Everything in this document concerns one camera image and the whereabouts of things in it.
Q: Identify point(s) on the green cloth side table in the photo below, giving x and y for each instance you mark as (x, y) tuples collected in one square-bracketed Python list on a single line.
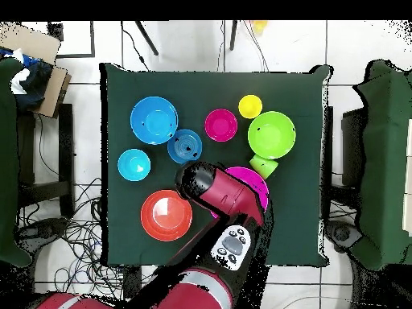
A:
[(386, 161), (6, 145)]

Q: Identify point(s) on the black stool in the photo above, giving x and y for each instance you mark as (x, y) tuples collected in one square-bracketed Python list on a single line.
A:
[(66, 145)]

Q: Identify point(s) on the large blue bowl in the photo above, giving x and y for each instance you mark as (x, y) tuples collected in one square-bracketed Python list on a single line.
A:
[(154, 120)]

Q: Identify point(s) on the green bowl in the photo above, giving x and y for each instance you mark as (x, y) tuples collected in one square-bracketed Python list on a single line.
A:
[(272, 135)]

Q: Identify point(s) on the orange-red bowl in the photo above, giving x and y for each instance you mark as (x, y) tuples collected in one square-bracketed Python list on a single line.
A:
[(166, 215)]

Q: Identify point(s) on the green cup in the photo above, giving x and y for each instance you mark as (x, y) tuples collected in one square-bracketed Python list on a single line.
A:
[(264, 165)]

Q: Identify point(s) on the black power brick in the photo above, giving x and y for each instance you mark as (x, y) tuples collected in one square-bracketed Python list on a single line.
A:
[(132, 280)]

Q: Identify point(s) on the ribbed blue bowl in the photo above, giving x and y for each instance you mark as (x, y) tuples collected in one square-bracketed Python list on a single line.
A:
[(178, 143)]

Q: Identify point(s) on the dark green table cloth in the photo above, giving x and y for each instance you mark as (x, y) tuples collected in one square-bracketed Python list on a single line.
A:
[(206, 90)]

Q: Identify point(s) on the yellow cup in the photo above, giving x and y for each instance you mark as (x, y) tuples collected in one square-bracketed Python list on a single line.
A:
[(250, 106)]

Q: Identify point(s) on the black tripod leg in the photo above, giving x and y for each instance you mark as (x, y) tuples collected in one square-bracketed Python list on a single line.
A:
[(233, 35), (146, 37)]

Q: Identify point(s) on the bundle of clothes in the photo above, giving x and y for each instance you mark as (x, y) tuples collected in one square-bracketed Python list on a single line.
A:
[(32, 80)]

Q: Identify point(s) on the small turquoise bowl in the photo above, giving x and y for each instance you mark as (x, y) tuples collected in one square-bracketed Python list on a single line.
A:
[(134, 164)]

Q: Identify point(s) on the yellow object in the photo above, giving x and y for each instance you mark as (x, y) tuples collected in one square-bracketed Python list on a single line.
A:
[(259, 25)]

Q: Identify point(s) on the small red bowl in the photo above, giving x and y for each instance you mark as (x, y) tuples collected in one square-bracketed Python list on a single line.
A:
[(220, 125)]

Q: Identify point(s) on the black square frame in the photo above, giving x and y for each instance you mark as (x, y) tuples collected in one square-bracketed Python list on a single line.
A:
[(92, 38)]

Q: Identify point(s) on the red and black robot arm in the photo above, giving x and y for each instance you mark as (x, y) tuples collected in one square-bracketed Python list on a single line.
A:
[(225, 193)]

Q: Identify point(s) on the large pink bowl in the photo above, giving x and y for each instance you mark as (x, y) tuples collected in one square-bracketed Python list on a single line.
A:
[(254, 182)]

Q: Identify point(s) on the black pedestal foot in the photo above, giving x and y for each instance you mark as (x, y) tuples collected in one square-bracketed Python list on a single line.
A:
[(45, 228), (341, 233)]

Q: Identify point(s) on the cardboard box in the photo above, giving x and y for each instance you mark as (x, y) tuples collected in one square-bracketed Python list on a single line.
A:
[(54, 90)]

